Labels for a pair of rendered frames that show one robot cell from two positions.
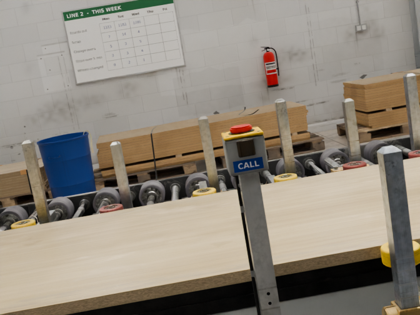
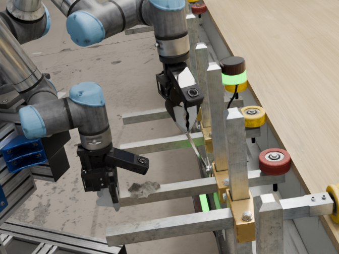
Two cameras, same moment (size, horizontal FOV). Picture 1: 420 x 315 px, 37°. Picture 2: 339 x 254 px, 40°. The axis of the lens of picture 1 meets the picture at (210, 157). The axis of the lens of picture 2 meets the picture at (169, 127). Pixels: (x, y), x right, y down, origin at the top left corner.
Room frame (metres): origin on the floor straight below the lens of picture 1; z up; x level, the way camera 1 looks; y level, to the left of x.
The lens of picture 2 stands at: (1.01, -1.85, 1.59)
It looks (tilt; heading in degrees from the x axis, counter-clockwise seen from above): 29 degrees down; 91
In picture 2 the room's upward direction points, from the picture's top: 9 degrees counter-clockwise
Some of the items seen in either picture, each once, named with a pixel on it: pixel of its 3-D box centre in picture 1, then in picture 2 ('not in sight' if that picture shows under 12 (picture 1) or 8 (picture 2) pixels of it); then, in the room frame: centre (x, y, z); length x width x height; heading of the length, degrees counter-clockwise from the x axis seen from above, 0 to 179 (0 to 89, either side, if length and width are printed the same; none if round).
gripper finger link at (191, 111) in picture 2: not in sight; (186, 112); (1.04, -0.82, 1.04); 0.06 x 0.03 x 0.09; 111
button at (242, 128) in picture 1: (240, 130); not in sight; (1.10, -0.06, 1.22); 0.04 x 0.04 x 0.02
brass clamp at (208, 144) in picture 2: not in sight; (210, 134); (1.11, -0.60, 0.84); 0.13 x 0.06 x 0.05; 91
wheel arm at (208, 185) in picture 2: not in sight; (201, 187); (1.05, -0.86, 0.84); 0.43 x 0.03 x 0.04; 1
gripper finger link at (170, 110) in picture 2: not in sight; (174, 104); (1.01, -0.85, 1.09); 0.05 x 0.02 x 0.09; 21
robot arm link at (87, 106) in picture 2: not in sight; (88, 108); (0.81, -0.87, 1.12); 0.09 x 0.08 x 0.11; 16
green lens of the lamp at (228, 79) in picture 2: not in sight; (233, 74); (1.16, -0.82, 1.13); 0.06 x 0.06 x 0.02
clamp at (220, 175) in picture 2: not in sight; (225, 179); (1.12, -0.85, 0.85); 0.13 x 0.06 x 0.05; 91
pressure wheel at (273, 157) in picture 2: not in sight; (274, 172); (1.25, -0.86, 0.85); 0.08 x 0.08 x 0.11
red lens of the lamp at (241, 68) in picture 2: not in sight; (232, 65); (1.16, -0.82, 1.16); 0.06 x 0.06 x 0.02
